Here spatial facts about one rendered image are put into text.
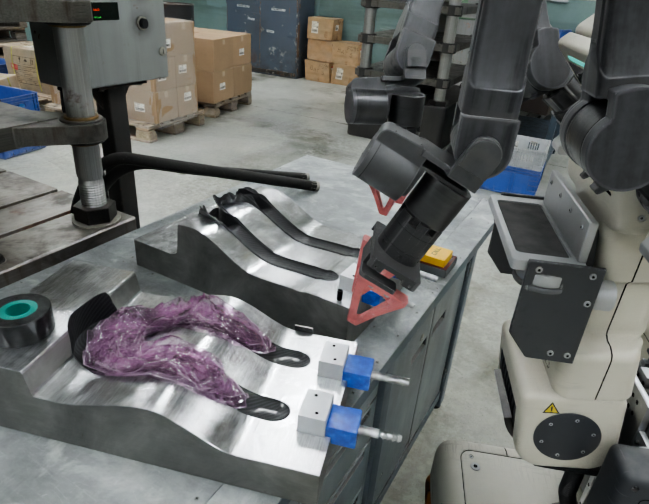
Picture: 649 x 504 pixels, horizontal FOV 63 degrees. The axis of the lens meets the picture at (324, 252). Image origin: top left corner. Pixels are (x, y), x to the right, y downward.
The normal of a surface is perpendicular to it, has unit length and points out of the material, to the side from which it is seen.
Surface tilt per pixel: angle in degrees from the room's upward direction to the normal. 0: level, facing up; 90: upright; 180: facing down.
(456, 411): 0
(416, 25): 64
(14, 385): 90
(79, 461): 0
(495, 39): 87
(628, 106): 90
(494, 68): 79
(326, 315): 90
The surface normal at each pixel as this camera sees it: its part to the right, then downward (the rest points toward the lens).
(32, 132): 0.38, 0.46
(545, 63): 0.22, 0.06
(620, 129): -0.14, 0.45
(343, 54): -0.48, 0.33
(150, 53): 0.86, 0.29
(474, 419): 0.07, -0.88
